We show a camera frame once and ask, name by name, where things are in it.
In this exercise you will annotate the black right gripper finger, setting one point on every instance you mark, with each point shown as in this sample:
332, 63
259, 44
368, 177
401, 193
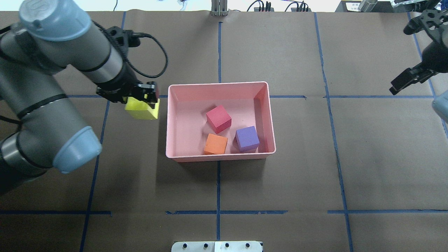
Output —
416, 74

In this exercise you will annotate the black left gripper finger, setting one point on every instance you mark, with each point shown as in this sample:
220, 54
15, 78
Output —
147, 92

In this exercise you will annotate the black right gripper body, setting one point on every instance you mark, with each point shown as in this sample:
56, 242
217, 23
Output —
435, 53

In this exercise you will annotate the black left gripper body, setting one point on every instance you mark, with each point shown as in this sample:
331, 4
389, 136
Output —
117, 86

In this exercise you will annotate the yellow-green foam cube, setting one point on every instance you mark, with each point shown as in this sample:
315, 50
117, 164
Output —
141, 110

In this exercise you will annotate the red foam cube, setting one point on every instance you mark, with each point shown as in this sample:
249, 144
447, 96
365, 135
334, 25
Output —
219, 119

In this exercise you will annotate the orange foam cube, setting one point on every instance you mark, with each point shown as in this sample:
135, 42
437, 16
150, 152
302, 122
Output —
215, 145

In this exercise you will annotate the purple foam cube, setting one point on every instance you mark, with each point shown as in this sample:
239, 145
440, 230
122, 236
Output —
247, 139

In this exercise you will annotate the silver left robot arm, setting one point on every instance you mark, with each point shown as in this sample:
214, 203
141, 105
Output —
49, 36

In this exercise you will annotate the pink plastic bin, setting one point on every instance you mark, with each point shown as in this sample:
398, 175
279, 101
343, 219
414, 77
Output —
247, 103

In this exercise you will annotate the black box on desk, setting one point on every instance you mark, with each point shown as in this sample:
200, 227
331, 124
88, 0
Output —
352, 6

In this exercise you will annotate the orange black connector board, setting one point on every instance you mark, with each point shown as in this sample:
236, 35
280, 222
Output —
261, 6

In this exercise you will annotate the aluminium frame post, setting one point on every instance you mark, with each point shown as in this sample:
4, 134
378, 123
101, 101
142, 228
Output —
219, 8

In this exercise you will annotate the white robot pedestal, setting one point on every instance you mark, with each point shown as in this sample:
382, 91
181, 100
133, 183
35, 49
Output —
218, 246

